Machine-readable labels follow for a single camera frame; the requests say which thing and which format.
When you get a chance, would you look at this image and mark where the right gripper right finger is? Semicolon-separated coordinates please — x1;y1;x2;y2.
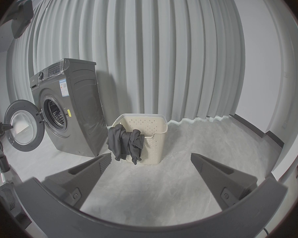
191;153;259;212

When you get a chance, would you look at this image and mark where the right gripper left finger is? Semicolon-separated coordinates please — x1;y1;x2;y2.
42;153;112;209

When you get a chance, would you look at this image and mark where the washing machine door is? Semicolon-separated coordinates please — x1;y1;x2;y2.
4;99;46;153

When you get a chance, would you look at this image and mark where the heap of dark clothes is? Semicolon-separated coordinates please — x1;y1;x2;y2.
107;124;146;165

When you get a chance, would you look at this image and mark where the cream laundry basket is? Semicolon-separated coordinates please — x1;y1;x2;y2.
111;113;168;166

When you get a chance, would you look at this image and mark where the grey washing machine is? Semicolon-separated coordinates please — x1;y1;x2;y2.
29;58;109;158

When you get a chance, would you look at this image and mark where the black skirting board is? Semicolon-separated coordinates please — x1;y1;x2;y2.
234;114;284;149

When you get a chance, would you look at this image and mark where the white curtain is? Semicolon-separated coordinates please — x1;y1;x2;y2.
6;0;246;124

